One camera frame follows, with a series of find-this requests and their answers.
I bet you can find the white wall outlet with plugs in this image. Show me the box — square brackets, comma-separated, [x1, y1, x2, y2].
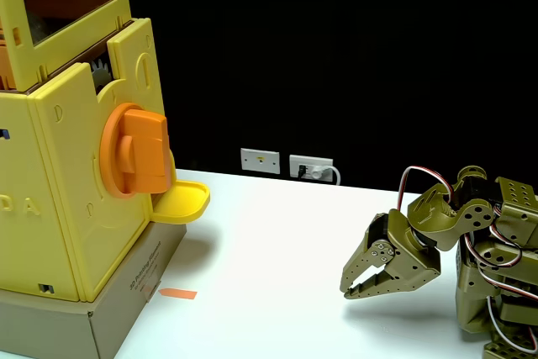
[288, 154, 335, 180]

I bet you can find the orange tape arrow marker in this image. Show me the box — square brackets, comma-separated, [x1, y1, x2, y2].
[157, 287, 198, 301]

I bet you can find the yellow plastic vending machine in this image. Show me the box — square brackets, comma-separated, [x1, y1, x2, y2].
[0, 0, 169, 304]

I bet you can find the white blank wall outlet plate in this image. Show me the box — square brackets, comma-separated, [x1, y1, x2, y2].
[240, 147, 282, 175]

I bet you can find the gripper servo cable loop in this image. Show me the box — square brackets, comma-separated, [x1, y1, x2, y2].
[396, 165, 458, 211]

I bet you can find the wrist servo cable loop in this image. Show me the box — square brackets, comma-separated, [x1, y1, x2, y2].
[463, 224, 525, 277]

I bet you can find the brown cardboard box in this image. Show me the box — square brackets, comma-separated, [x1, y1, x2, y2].
[0, 219, 188, 359]

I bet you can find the white plug with cable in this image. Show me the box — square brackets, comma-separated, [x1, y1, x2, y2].
[309, 164, 342, 187]

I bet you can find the yellow dispensing tray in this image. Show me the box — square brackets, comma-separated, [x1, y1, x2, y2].
[150, 179, 211, 225]

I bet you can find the white gear in machine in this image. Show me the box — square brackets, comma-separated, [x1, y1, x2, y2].
[90, 58, 114, 93]

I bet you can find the base servo cable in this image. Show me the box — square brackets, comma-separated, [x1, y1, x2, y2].
[485, 294, 538, 354]

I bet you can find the orange vending machine knob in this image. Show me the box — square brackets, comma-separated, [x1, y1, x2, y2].
[99, 102, 176, 199]

